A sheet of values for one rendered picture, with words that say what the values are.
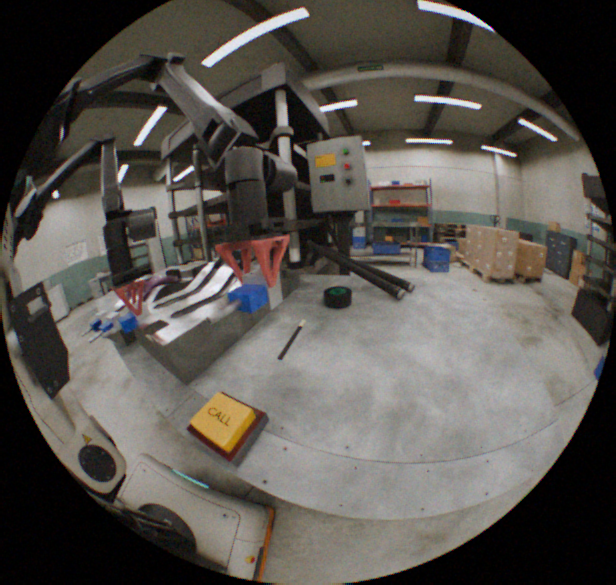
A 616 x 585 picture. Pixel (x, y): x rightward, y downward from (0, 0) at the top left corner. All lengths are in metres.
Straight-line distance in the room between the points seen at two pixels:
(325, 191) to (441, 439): 0.99
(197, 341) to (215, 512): 0.67
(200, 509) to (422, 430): 0.77
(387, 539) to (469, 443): 0.84
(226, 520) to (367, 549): 0.57
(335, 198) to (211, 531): 1.50
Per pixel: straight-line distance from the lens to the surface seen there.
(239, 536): 0.81
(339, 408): 0.27
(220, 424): 0.24
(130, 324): 0.47
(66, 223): 7.88
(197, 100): 0.39
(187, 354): 0.34
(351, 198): 0.95
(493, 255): 3.70
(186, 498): 0.90
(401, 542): 1.10
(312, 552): 1.06
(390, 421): 0.27
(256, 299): 0.25
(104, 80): 0.44
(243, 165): 0.26
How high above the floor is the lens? 1.03
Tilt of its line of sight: 18 degrees down
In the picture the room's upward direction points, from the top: 5 degrees counter-clockwise
